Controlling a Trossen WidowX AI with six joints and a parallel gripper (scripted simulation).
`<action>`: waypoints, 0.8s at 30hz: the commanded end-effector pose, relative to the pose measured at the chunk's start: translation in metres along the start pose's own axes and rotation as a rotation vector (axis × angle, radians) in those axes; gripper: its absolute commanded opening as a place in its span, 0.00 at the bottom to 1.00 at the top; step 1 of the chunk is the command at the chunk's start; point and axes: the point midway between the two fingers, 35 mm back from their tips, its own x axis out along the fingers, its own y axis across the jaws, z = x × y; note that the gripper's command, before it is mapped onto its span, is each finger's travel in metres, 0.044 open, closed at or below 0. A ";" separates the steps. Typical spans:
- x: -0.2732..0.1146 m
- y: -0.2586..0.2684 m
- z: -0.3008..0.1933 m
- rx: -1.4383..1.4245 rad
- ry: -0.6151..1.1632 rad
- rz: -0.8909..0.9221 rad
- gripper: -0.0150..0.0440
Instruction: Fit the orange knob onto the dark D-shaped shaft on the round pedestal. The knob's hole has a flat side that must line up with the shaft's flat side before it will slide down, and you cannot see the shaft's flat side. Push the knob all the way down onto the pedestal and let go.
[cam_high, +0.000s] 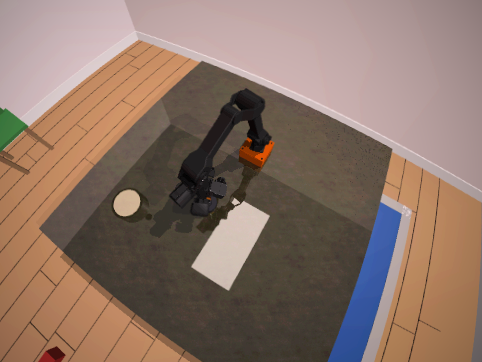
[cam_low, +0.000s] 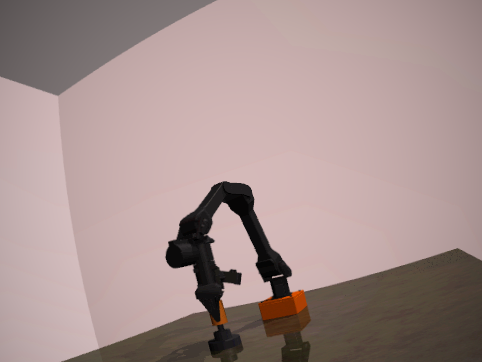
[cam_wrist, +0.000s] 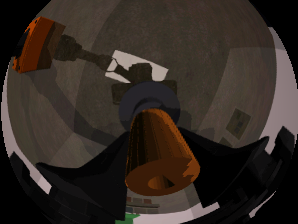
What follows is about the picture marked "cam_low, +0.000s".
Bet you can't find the orange knob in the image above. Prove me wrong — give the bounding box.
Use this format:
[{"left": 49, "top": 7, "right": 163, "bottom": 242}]
[{"left": 209, "top": 299, "right": 228, "bottom": 326}]

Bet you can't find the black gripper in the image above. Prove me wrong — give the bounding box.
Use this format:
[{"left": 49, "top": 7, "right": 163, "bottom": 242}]
[{"left": 193, "top": 260, "right": 225, "bottom": 323}]

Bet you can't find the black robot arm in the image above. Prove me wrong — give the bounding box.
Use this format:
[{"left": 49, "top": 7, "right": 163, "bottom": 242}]
[{"left": 165, "top": 181, "right": 292, "bottom": 300}]

